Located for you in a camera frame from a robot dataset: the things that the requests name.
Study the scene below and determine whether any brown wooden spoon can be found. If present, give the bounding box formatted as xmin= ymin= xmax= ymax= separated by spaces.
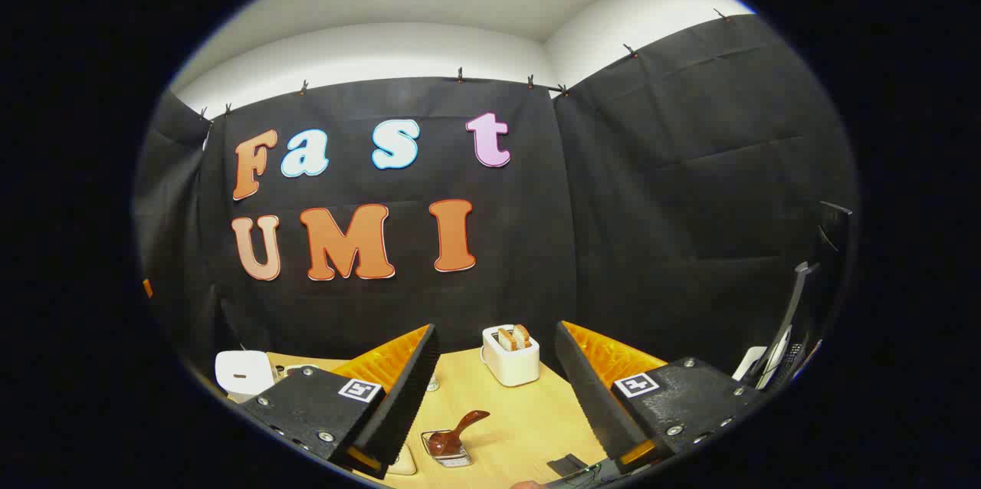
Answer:
xmin=426 ymin=410 xmax=491 ymax=458

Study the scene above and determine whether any clear box of rice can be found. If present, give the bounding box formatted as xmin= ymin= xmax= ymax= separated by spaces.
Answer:
xmin=387 ymin=443 xmax=418 ymax=477

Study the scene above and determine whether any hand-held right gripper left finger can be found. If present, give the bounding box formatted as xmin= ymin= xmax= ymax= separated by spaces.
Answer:
xmin=240 ymin=323 xmax=443 ymax=481

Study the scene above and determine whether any clear chopstick holder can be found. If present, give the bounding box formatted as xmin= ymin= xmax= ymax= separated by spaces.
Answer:
xmin=420 ymin=428 xmax=474 ymax=468

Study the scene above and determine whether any white toaster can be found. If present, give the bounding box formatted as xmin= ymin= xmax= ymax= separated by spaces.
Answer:
xmin=481 ymin=325 xmax=541 ymax=387

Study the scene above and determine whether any white rice cooker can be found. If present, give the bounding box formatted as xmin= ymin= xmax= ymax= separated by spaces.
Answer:
xmin=215 ymin=350 xmax=277 ymax=403

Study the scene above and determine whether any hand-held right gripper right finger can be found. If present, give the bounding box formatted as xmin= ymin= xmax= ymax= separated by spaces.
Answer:
xmin=553 ymin=320 xmax=767 ymax=474

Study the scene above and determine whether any black backdrop cloth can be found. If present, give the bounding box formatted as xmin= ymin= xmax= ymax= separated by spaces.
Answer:
xmin=132 ymin=12 xmax=859 ymax=398

